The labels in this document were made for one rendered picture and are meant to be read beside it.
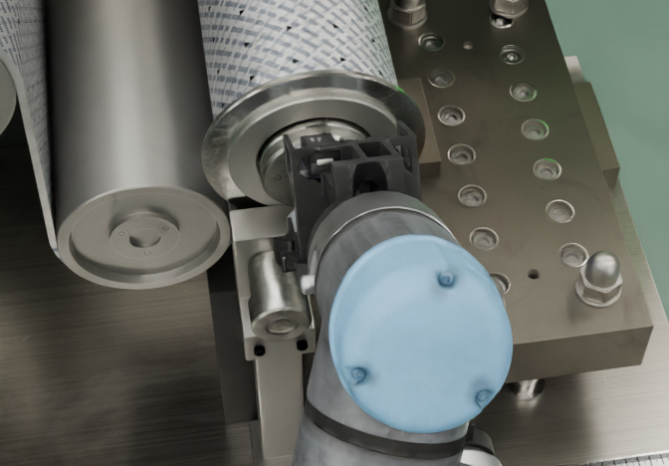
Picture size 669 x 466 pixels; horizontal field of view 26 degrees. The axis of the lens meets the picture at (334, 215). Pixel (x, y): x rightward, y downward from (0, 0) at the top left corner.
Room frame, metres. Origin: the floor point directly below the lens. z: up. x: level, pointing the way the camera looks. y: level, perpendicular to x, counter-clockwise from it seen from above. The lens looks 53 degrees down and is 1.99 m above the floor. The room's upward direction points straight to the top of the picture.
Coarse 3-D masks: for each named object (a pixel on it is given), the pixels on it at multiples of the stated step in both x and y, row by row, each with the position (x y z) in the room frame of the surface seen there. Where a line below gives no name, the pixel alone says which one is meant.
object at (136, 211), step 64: (64, 0) 0.77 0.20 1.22; (128, 0) 0.76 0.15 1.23; (192, 0) 0.79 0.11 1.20; (64, 64) 0.71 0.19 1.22; (128, 64) 0.69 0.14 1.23; (192, 64) 0.71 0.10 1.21; (64, 128) 0.65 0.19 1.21; (128, 128) 0.63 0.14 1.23; (192, 128) 0.65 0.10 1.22; (64, 192) 0.60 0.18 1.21; (128, 192) 0.58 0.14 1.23; (192, 192) 0.59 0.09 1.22; (64, 256) 0.58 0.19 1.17; (128, 256) 0.58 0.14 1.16; (192, 256) 0.59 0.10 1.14
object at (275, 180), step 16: (288, 128) 0.59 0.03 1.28; (304, 128) 0.59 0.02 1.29; (320, 128) 0.59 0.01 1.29; (336, 128) 0.59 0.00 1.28; (352, 128) 0.60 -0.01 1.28; (272, 144) 0.59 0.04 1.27; (272, 160) 0.58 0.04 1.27; (272, 176) 0.58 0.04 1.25; (288, 176) 0.58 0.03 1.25; (272, 192) 0.58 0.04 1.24; (288, 192) 0.58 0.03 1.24
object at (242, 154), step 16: (304, 96) 0.60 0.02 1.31; (320, 96) 0.60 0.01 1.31; (336, 96) 0.60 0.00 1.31; (352, 96) 0.60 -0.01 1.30; (272, 112) 0.59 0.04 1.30; (288, 112) 0.59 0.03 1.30; (304, 112) 0.60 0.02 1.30; (320, 112) 0.60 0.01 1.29; (336, 112) 0.60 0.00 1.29; (352, 112) 0.60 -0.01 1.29; (368, 112) 0.60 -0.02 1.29; (384, 112) 0.60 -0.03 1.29; (240, 128) 0.59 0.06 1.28; (256, 128) 0.59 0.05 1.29; (272, 128) 0.59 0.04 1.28; (368, 128) 0.60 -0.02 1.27; (384, 128) 0.60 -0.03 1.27; (240, 144) 0.59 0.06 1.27; (256, 144) 0.59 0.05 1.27; (240, 160) 0.59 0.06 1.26; (256, 160) 0.59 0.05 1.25; (240, 176) 0.59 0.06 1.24; (256, 176) 0.59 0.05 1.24; (256, 192) 0.59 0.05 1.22
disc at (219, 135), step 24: (312, 72) 0.60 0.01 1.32; (336, 72) 0.61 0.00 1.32; (240, 96) 0.60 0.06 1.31; (264, 96) 0.60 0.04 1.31; (288, 96) 0.60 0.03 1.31; (360, 96) 0.61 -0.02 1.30; (384, 96) 0.61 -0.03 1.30; (408, 96) 0.61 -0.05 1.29; (216, 120) 0.59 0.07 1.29; (240, 120) 0.59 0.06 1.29; (408, 120) 0.61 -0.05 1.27; (216, 144) 0.59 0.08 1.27; (216, 168) 0.59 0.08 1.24; (240, 192) 0.59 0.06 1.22
